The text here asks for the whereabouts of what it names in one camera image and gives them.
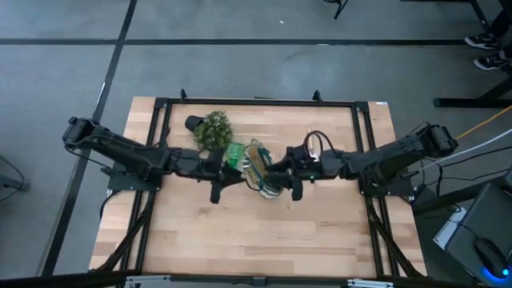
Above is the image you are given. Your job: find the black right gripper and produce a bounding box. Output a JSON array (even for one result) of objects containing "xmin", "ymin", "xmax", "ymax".
[{"xmin": 265, "ymin": 145, "xmax": 323, "ymax": 202}]

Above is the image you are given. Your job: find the yellow cable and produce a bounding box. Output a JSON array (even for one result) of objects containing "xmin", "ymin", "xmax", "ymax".
[{"xmin": 455, "ymin": 105, "xmax": 512, "ymax": 140}]

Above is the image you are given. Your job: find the person's shoe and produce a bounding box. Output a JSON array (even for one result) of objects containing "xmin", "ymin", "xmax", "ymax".
[
  {"xmin": 474, "ymin": 51, "xmax": 512, "ymax": 71},
  {"xmin": 464, "ymin": 32, "xmax": 500, "ymax": 50}
]

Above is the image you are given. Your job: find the black computer mouse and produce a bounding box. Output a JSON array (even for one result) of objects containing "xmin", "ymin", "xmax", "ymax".
[{"xmin": 474, "ymin": 238, "xmax": 510, "ymax": 280}]

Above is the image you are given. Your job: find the artificial green bush plant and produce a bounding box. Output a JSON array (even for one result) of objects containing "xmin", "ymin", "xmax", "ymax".
[{"xmin": 184, "ymin": 110, "xmax": 235, "ymax": 152}]

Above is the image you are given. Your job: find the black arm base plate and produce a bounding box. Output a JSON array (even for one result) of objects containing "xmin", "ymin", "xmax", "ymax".
[
  {"xmin": 362, "ymin": 175, "xmax": 416, "ymax": 200},
  {"xmin": 106, "ymin": 164, "xmax": 164, "ymax": 192}
]

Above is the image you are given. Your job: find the white flat box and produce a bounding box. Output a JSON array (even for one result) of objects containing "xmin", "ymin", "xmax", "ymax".
[{"xmin": 433, "ymin": 206, "xmax": 468, "ymax": 251}]

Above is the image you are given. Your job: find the black metal table frame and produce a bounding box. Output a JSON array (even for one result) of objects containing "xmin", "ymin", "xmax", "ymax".
[{"xmin": 90, "ymin": 88, "xmax": 427, "ymax": 281}]

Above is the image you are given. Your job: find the black looped camera cable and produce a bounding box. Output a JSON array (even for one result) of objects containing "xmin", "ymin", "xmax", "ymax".
[{"xmin": 302, "ymin": 130, "xmax": 339, "ymax": 161}]

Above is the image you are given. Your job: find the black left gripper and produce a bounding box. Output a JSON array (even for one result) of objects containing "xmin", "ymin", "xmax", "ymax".
[{"xmin": 201, "ymin": 147, "xmax": 246, "ymax": 205}]

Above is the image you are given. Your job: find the green transparent spray bottle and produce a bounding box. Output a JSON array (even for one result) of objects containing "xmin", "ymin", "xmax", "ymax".
[{"xmin": 226, "ymin": 142, "xmax": 247, "ymax": 169}]

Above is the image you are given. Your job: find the black desk foot bar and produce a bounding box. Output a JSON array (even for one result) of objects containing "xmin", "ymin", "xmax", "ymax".
[{"xmin": 434, "ymin": 75, "xmax": 512, "ymax": 109}]

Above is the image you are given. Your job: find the person's leg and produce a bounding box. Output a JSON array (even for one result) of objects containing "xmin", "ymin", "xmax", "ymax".
[{"xmin": 490, "ymin": 0, "xmax": 512, "ymax": 38}]

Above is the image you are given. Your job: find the black thin cable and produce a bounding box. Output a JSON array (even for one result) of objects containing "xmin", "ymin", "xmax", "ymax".
[{"xmin": 435, "ymin": 146, "xmax": 512, "ymax": 189}]

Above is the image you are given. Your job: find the beige green-trimmed gardening bag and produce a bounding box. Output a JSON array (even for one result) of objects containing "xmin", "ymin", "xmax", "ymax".
[{"xmin": 241, "ymin": 138, "xmax": 284, "ymax": 200}]

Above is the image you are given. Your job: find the white cable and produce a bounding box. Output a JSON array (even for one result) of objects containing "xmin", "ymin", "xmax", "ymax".
[{"xmin": 419, "ymin": 128, "xmax": 512, "ymax": 170}]

